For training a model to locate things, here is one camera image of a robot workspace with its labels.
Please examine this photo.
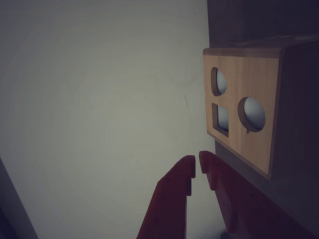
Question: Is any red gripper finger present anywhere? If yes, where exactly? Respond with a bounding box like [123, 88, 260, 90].
[198, 150, 319, 239]
[136, 155, 196, 239]

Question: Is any wooden shape sorter box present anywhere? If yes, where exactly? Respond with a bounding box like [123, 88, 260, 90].
[202, 36, 319, 182]

